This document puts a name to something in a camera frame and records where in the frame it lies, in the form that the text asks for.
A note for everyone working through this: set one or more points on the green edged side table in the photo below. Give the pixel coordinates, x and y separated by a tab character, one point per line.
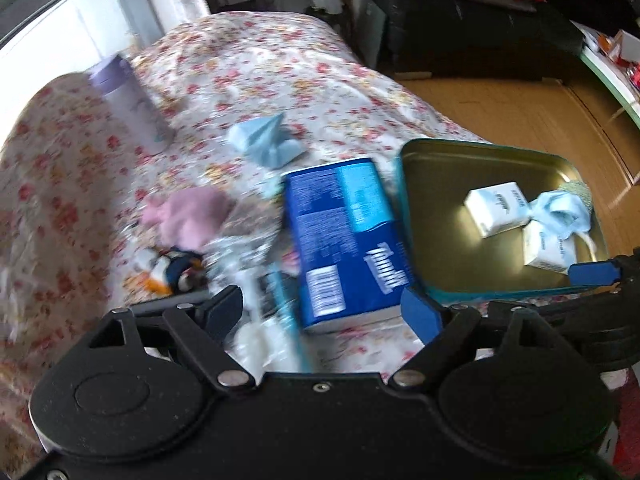
611	75

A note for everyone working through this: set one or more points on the orange and navy plush toy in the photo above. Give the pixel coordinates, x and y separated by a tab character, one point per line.
168	272

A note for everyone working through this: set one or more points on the small white tissue pack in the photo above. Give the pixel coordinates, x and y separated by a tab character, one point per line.
497	208

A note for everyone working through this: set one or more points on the dark cabinet furniture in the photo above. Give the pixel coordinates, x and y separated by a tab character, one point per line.
504	39

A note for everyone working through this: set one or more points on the pink velvet pouch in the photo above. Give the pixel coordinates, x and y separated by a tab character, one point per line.
188	219

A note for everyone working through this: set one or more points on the clear bag of cotton pads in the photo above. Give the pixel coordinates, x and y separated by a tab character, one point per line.
267	337

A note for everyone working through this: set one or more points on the blue Tempo tissue box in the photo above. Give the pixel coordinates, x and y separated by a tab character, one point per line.
353	262

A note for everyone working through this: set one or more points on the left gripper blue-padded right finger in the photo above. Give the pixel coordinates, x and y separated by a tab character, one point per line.
447	338

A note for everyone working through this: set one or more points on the floral bed cover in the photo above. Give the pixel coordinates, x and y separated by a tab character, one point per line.
72	180

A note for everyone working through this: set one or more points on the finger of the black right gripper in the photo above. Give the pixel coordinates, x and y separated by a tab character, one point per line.
594	274

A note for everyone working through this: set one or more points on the light blue face mask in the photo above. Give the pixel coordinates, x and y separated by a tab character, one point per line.
564	215

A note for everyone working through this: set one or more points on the purple tumbler bottle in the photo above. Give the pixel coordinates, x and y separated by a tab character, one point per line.
115	79

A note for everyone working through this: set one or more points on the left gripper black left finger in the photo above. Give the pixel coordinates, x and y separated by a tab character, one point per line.
174	344

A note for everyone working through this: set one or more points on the green gold metal tin tray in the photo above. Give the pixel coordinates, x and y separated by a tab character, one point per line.
450	260

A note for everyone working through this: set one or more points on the pale green crochet doily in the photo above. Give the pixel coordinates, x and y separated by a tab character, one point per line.
580	189

